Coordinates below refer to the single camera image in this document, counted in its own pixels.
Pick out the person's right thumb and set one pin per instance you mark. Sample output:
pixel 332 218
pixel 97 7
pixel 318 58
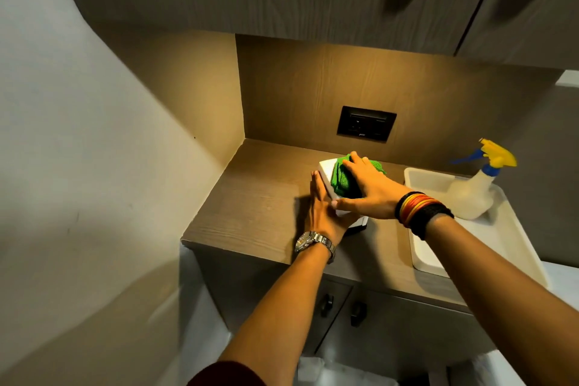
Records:
pixel 346 204

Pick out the spray bottle with yellow trigger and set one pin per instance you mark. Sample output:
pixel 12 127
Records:
pixel 472 195

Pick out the stack of colourful bangles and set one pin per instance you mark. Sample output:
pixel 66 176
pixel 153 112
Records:
pixel 412 205

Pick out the black wide wristband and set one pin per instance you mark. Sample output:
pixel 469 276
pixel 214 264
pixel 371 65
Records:
pixel 429 218

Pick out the person's right forearm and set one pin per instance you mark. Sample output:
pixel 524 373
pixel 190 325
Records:
pixel 506 304

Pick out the narrow wooden upper cabinet door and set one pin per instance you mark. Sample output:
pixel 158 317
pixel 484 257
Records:
pixel 529 10

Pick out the silver metal wristwatch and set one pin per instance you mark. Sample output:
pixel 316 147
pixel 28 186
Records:
pixel 312 241

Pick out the black cabinet knob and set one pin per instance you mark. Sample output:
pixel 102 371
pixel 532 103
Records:
pixel 358 313
pixel 326 304

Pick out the person's left hand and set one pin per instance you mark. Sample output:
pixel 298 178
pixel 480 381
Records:
pixel 326 220

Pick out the maroon sleeve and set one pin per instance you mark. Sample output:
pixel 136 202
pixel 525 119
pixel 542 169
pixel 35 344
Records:
pixel 226 375

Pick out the person's left fingers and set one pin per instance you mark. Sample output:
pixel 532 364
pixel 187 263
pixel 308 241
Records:
pixel 319 193

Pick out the white rectangular box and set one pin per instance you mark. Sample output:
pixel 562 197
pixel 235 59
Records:
pixel 326 168

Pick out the green microfibre cloth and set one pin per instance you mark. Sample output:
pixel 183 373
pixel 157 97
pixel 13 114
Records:
pixel 341 180

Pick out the white plastic tray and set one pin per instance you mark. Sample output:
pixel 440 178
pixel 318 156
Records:
pixel 502 236

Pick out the black wall socket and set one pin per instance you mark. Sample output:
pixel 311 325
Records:
pixel 366 124

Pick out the person's left forearm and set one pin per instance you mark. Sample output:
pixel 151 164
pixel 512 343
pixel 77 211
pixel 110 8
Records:
pixel 280 309

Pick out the person's right hand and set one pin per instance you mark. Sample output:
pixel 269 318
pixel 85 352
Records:
pixel 377 198

